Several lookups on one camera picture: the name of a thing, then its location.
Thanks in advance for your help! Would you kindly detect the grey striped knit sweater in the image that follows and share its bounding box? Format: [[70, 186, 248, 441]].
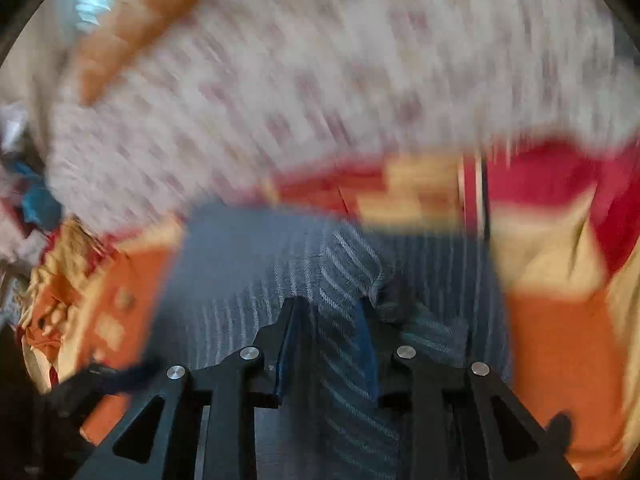
[[146, 203, 513, 479]]

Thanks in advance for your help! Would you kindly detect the blue plastic bag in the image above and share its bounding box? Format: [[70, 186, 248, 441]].
[[10, 160, 63, 233]]

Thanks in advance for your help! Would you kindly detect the floral white bed quilt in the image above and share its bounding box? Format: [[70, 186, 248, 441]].
[[47, 0, 639, 230]]

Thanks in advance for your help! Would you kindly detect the beige curtain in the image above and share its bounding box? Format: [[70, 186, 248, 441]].
[[1, 0, 77, 159]]

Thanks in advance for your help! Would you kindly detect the orange checkered pillow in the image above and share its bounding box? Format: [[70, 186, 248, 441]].
[[73, 0, 198, 106]]

